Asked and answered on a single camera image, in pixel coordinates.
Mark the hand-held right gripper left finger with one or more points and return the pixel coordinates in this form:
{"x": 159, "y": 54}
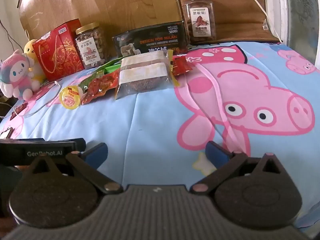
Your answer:
{"x": 96, "y": 153}

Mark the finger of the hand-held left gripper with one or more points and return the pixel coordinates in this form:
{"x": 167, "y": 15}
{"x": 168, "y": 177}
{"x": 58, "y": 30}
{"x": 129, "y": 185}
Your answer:
{"x": 80, "y": 145}

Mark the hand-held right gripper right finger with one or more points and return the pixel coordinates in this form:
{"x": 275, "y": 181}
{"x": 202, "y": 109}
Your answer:
{"x": 217, "y": 153}

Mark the green snack packet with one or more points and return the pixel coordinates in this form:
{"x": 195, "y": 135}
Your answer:
{"x": 112, "y": 68}

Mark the clear pack of brown cakes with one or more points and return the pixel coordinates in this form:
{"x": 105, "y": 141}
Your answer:
{"x": 145, "y": 80}

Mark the yellow jelly cup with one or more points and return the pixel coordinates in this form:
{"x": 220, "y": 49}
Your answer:
{"x": 70, "y": 97}

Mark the red clear snack packet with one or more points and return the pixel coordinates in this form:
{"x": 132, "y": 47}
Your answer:
{"x": 100, "y": 87}

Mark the printed blanket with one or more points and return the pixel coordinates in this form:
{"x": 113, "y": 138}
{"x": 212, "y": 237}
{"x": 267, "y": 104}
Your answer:
{"x": 155, "y": 120}

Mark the pink plush toy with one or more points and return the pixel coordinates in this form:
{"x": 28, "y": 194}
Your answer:
{"x": 17, "y": 75}

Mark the red gift box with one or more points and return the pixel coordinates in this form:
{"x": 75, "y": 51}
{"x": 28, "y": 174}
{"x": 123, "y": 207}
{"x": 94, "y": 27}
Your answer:
{"x": 57, "y": 55}

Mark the cashew jar with gold lid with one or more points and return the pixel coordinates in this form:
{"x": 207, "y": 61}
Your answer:
{"x": 91, "y": 52}

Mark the small red candy packet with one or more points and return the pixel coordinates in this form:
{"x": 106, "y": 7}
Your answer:
{"x": 181, "y": 66}

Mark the yellow plush toy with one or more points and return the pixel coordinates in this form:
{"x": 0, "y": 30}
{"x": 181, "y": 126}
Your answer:
{"x": 31, "y": 48}

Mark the black box with sheep print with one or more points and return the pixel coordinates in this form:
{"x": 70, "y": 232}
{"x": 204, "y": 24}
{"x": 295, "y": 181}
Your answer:
{"x": 150, "y": 40}

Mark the pecan jar with clear lid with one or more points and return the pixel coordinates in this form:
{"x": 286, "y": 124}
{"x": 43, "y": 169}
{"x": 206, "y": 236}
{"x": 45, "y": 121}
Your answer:
{"x": 198, "y": 20}

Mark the brown wooden board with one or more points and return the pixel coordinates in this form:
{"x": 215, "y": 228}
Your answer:
{"x": 100, "y": 5}

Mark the brown heating cushion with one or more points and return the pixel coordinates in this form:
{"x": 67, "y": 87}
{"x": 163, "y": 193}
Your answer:
{"x": 237, "y": 10}

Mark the window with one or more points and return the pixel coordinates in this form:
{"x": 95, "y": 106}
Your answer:
{"x": 300, "y": 17}

